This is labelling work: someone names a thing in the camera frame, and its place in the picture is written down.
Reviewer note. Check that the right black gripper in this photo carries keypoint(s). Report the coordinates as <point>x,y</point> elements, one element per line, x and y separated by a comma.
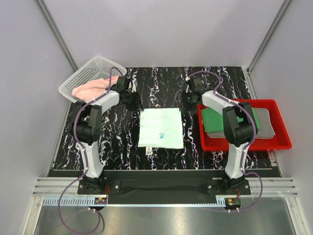
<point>185,106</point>

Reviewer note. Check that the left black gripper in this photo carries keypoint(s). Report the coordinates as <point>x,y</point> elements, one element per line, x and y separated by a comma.
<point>135,105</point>

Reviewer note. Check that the white towel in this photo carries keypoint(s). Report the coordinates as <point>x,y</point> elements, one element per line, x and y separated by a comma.
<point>161,128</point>

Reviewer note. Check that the green towel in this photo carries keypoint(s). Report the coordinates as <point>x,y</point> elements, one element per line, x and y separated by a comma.
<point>212,120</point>

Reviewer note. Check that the pink towel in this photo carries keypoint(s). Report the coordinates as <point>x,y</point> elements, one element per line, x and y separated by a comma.
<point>93,89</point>

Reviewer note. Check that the grey towel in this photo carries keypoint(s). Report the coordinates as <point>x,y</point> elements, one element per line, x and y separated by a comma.
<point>265,129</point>

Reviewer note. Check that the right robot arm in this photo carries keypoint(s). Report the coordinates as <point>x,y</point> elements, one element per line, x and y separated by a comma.
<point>238,123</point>

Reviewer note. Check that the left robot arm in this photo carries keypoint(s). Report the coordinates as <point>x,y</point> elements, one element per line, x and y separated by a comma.
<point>87,124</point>

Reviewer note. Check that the white plastic basket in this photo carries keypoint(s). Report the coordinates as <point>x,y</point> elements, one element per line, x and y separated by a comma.
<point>97,67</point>

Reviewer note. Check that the red plastic tray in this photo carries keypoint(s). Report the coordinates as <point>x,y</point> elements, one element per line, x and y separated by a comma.
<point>280,140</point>

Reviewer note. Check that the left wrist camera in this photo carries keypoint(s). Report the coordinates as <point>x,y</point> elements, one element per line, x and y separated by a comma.
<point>124,84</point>

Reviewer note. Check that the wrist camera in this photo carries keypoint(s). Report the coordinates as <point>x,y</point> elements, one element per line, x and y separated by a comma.
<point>124,84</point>
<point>195,85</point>

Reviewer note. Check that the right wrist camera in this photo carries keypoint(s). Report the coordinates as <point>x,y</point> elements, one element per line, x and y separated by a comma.
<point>195,85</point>

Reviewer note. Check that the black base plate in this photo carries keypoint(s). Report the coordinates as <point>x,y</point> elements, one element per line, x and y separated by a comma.
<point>205,186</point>

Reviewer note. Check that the white slotted cable duct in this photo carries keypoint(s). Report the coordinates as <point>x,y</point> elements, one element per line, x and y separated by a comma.
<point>75,201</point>

